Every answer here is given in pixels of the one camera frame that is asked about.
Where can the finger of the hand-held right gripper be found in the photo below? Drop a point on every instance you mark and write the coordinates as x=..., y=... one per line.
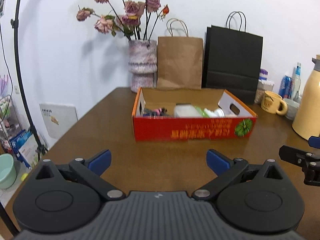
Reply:
x=290, y=153
x=315, y=141

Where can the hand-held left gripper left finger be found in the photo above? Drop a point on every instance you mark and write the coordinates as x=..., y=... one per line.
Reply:
x=100, y=161

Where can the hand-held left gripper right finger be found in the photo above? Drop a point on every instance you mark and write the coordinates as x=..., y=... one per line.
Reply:
x=217, y=162

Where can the green spray bottle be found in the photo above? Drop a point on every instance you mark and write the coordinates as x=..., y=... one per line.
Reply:
x=201, y=111

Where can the translucent plastic container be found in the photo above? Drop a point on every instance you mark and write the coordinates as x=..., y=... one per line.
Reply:
x=186, y=111

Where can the red cardboard box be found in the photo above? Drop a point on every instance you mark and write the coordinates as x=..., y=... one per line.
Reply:
x=160, y=128

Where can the cream thermos jug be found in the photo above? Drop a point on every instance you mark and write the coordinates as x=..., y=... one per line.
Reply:
x=308, y=112

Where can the yellow bear mug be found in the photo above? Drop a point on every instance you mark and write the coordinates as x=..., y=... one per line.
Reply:
x=271, y=103

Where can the clear glass bottle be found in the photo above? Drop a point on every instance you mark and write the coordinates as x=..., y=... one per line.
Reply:
x=296, y=82

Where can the blue drink can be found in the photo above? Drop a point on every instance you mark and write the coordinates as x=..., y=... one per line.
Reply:
x=285, y=86

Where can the clear white-lidded food container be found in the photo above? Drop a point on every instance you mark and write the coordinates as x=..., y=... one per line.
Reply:
x=261, y=90

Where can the small yellow ball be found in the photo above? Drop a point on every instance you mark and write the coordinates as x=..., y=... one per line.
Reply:
x=24, y=177

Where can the blue paper packages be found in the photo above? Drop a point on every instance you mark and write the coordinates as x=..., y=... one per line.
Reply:
x=23, y=147

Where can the purple lidded jar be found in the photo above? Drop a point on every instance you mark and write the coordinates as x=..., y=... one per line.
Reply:
x=263, y=75

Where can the mint green bucket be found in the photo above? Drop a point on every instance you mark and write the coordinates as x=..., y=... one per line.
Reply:
x=7, y=171

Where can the black paper bag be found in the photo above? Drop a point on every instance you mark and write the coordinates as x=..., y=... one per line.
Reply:
x=232, y=60

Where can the brown paper bag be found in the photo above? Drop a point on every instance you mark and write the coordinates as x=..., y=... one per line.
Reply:
x=180, y=62

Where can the mottled purple ceramic vase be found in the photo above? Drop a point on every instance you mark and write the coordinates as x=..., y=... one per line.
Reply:
x=142, y=62

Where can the purple flower decoration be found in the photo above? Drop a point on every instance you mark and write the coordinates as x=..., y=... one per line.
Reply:
x=4, y=85

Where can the black light stand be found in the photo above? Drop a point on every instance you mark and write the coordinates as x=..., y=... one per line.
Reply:
x=18, y=62

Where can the dried pink roses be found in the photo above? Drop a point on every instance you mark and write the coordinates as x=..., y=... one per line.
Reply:
x=131, y=8

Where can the white wall socket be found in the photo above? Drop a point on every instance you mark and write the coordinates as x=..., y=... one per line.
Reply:
x=17, y=90

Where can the wall picture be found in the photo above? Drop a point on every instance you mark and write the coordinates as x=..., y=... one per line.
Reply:
x=3, y=3

